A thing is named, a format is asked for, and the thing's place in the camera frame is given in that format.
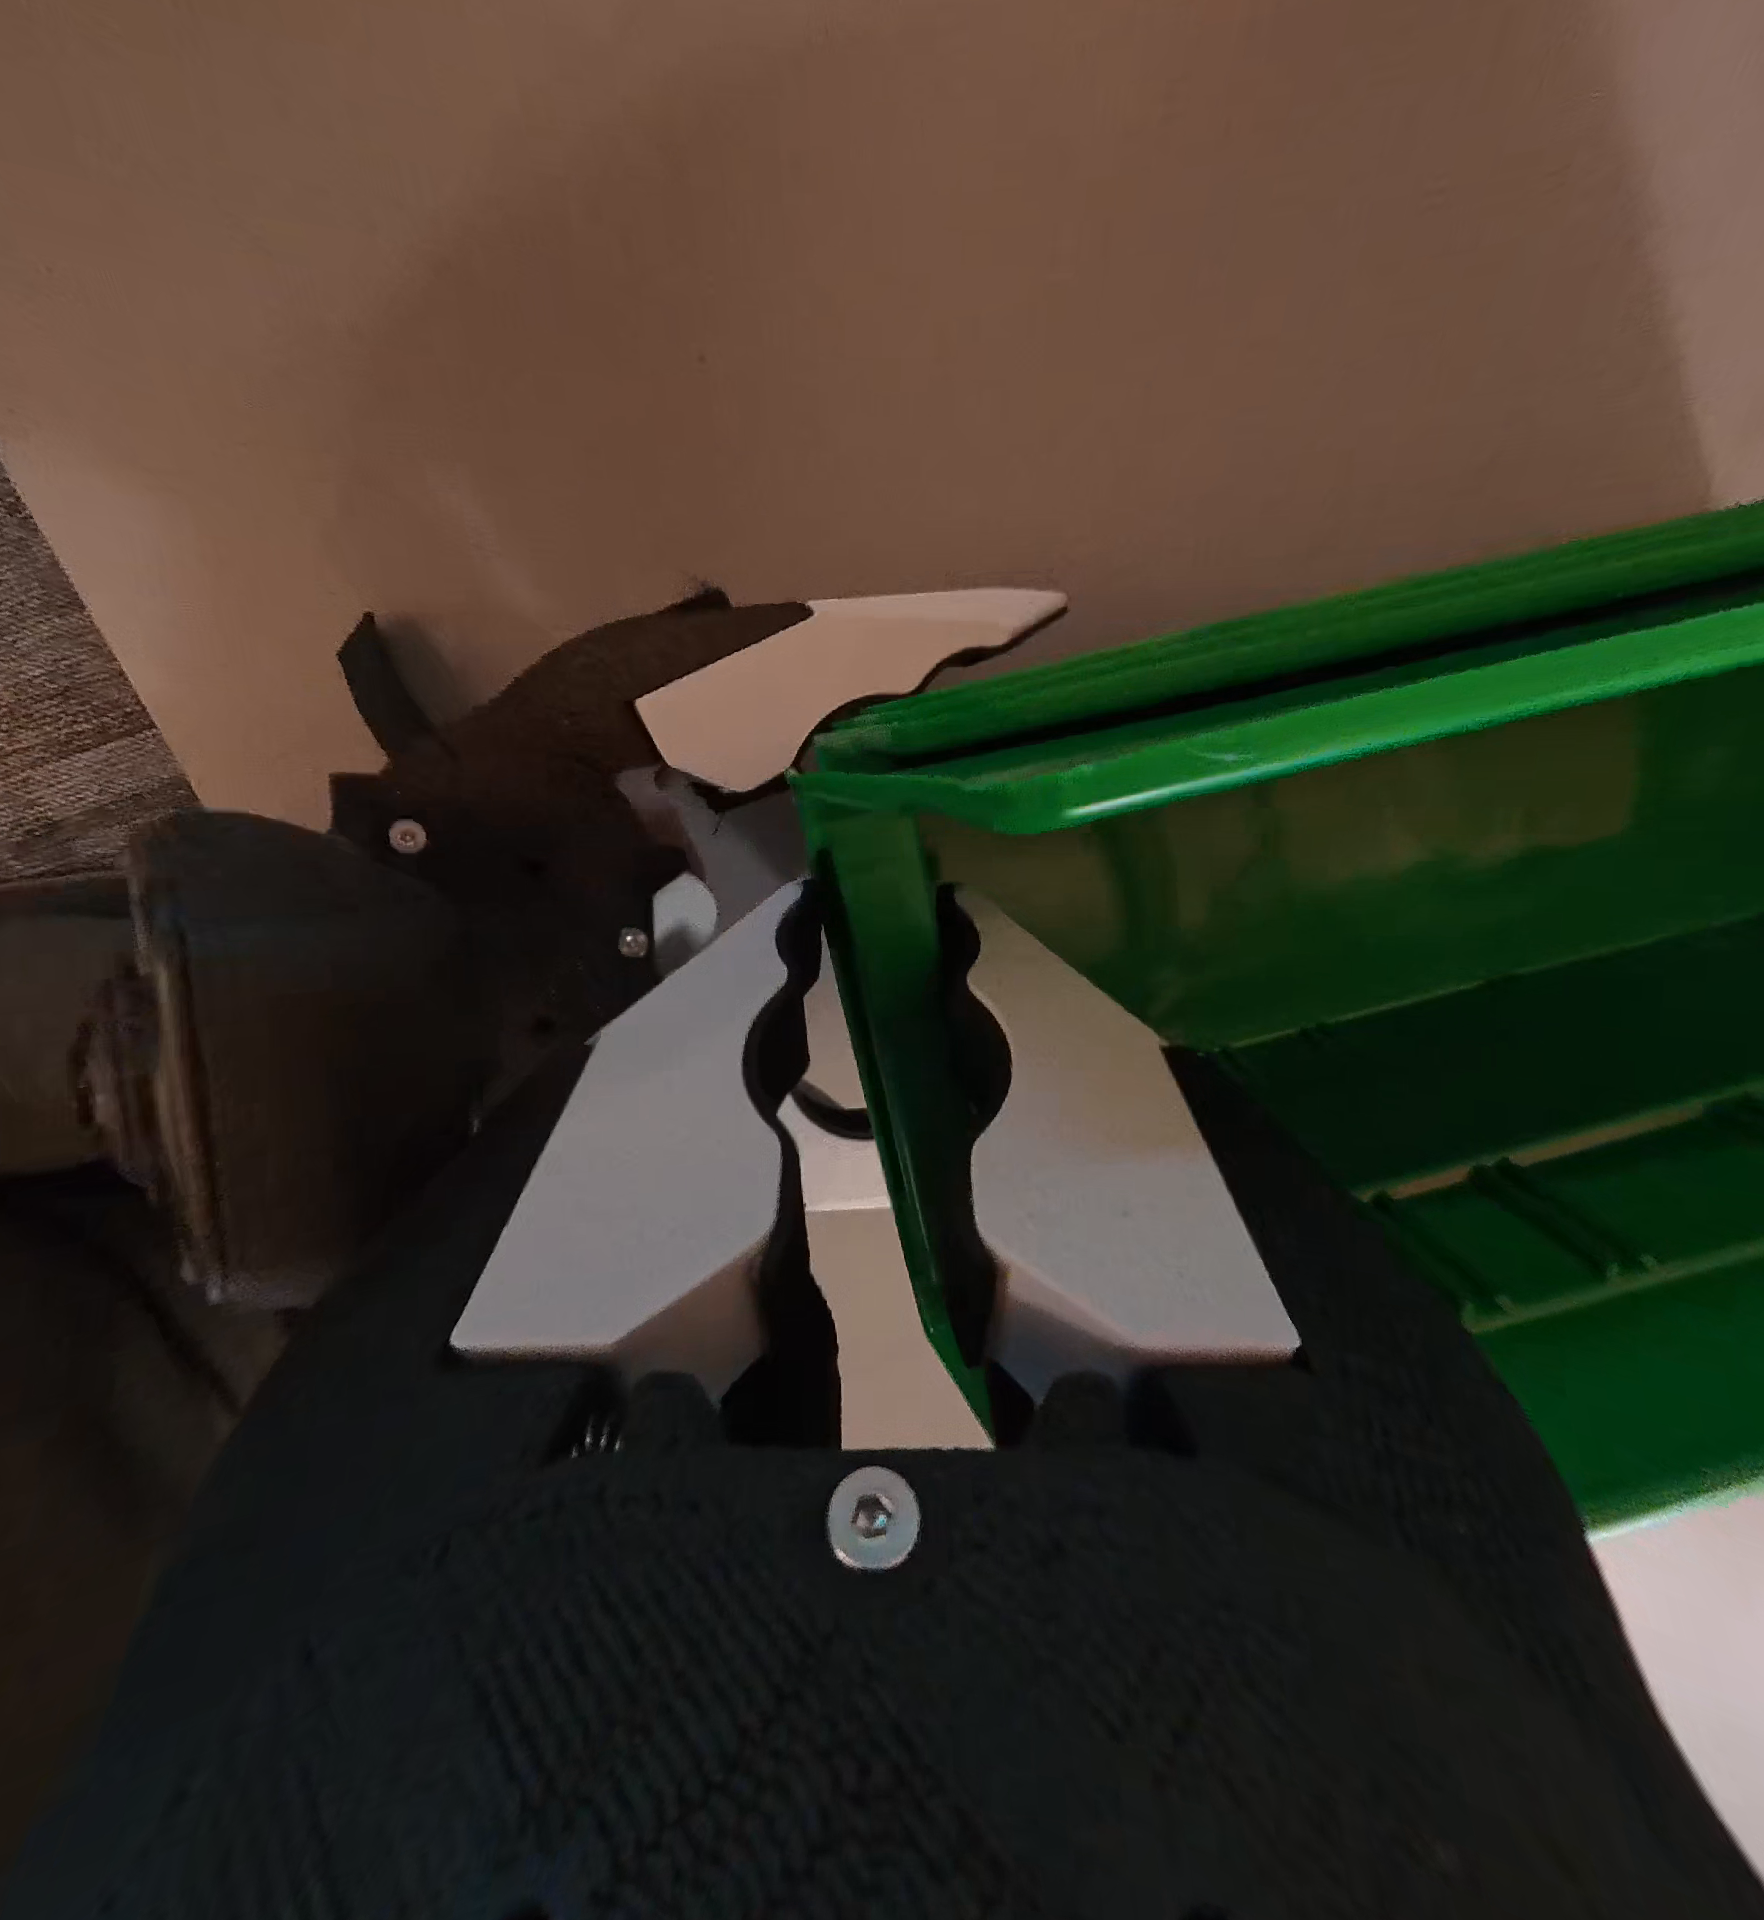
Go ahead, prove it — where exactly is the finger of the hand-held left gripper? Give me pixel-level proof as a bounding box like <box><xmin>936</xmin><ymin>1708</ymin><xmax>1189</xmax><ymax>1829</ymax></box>
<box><xmin>652</xmin><ymin>765</ymin><xmax>810</xmax><ymax>976</ymax></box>
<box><xmin>634</xmin><ymin>589</ymin><xmax>1070</xmax><ymax>797</ymax></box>

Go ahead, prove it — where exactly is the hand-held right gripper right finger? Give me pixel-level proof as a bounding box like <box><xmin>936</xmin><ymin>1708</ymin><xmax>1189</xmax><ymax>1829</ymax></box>
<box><xmin>939</xmin><ymin>886</ymin><xmax>1304</xmax><ymax>1447</ymax></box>

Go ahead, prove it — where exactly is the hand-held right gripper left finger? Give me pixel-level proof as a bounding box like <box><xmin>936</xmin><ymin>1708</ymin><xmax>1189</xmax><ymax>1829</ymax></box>
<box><xmin>451</xmin><ymin>880</ymin><xmax>842</xmax><ymax>1447</ymax></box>

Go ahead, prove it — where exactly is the green plastic bin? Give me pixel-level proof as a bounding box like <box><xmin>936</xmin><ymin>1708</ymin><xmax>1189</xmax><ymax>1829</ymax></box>
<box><xmin>807</xmin><ymin>485</ymin><xmax>1764</xmax><ymax>752</ymax></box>
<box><xmin>788</xmin><ymin>577</ymin><xmax>1764</xmax><ymax>1538</ymax></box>

